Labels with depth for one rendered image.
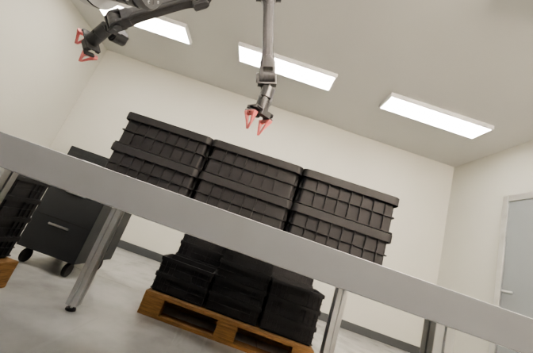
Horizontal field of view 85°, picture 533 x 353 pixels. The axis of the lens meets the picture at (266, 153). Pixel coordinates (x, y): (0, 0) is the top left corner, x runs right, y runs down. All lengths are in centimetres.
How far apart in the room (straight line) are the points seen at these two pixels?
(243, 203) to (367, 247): 38
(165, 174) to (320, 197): 48
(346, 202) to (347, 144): 396
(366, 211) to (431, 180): 440
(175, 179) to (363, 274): 68
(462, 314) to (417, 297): 5
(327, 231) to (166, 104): 434
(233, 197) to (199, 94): 415
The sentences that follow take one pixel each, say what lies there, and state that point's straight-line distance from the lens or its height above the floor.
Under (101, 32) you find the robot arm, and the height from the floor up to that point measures 127.
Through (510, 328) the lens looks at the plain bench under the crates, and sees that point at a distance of 48.
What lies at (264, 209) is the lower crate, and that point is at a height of 77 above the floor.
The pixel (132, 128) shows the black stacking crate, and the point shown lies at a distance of 104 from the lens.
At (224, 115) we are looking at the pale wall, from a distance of 477.
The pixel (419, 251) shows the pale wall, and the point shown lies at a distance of 504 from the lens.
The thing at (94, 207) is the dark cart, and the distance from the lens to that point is 259.
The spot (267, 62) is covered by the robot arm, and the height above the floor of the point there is 137.
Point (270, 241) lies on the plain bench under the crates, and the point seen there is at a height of 68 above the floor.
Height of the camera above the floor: 68
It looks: 17 degrees up
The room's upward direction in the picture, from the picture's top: 20 degrees clockwise
